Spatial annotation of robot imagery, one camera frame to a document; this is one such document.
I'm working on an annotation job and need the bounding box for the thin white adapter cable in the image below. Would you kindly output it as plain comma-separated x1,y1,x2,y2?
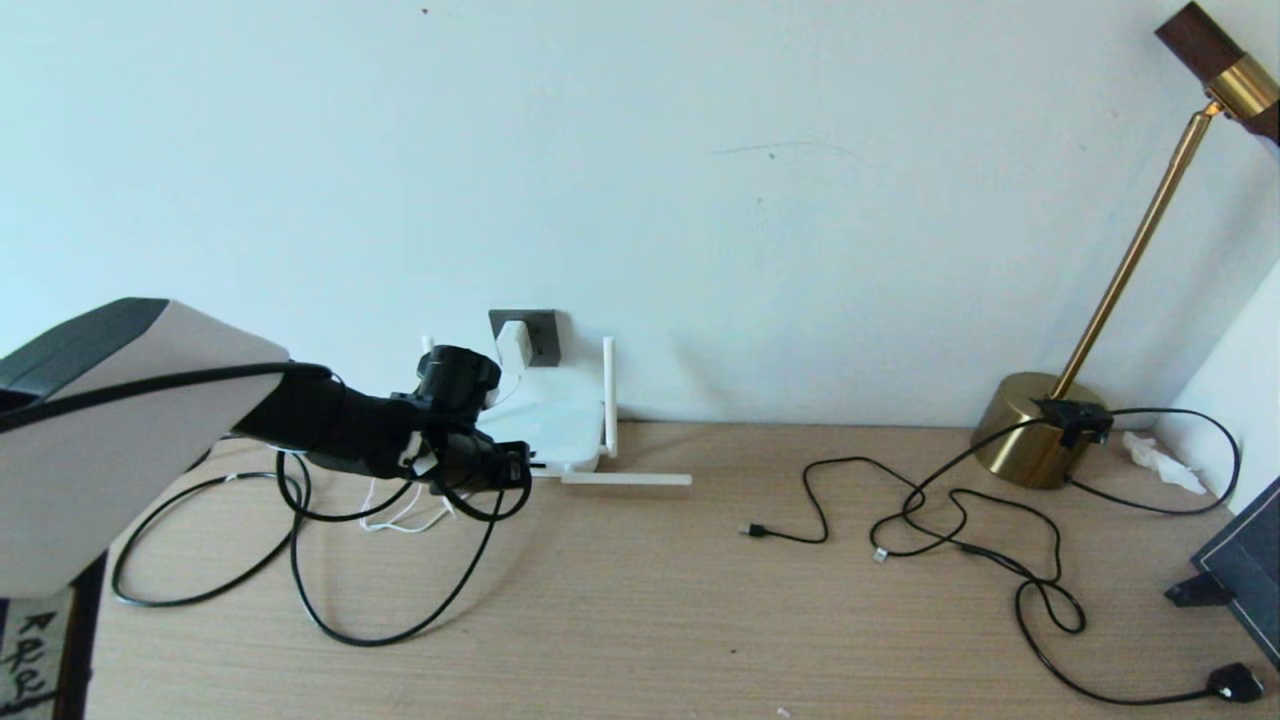
360,366,528,534

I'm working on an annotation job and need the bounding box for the white power adapter block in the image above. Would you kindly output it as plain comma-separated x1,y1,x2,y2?
497,320,534,371

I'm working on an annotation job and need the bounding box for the black ethernet cable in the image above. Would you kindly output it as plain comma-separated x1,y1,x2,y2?
110,452,546,648

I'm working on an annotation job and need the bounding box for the white router with antennas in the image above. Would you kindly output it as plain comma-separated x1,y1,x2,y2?
420,335,693,488

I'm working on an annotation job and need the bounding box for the brass desk lamp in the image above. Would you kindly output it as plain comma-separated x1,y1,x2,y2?
968,0,1280,492

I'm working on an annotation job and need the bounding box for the crumpled white tissue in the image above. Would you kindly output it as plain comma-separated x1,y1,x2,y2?
1120,432,1208,497

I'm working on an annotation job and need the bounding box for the black plastic clip stand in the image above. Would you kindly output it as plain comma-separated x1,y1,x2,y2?
1164,573,1231,608

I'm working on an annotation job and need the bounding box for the dark teal printed box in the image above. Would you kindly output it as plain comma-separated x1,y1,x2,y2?
1190,472,1280,673

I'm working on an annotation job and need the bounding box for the grey wall socket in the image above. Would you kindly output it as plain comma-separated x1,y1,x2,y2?
489,309,561,368

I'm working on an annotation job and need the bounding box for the black cable with silver connector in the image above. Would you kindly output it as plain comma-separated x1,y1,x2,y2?
868,488,1061,586

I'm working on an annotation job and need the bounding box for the black inline lamp switch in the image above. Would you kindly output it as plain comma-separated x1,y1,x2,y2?
1035,400,1113,448

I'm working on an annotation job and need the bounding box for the black lamp base cord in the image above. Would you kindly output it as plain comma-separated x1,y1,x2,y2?
1065,408,1241,518

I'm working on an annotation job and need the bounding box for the black lamp cable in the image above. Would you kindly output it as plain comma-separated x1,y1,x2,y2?
868,420,1264,706

